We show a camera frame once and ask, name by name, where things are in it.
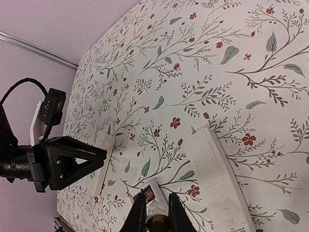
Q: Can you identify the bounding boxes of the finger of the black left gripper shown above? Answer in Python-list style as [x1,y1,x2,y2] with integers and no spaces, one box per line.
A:
[45,136,107,190]

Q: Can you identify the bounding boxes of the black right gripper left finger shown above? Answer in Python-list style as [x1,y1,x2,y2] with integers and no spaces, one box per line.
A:
[122,189,147,232]

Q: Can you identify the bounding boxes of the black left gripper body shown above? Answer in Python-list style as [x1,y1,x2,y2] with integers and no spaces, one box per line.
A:
[26,142,51,193]

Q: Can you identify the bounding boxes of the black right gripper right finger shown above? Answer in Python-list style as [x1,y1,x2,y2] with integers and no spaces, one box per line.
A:
[168,192,197,232]

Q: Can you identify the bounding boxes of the clear plastic screwdriver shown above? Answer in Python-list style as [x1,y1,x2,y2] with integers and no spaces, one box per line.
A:
[146,200,169,232]

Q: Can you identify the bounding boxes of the white remote control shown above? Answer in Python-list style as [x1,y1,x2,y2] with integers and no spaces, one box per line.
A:
[141,181,169,215]

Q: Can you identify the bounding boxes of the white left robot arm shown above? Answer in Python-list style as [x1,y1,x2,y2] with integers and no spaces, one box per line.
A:
[0,78,108,193]

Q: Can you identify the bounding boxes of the white remote with QR label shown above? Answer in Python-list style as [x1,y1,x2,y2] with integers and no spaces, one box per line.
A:
[185,127,255,232]

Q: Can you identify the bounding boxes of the white remote with logo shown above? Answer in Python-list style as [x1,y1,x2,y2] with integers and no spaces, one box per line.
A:
[92,132,115,197]

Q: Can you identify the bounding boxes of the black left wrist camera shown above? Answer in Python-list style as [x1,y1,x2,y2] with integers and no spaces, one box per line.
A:
[40,88,66,126]

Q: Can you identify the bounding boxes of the aluminium front rail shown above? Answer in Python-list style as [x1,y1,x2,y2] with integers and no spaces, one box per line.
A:
[54,217,75,232]

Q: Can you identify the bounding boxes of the aluminium back left frame post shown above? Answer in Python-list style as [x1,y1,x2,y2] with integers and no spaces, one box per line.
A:
[0,30,78,70]

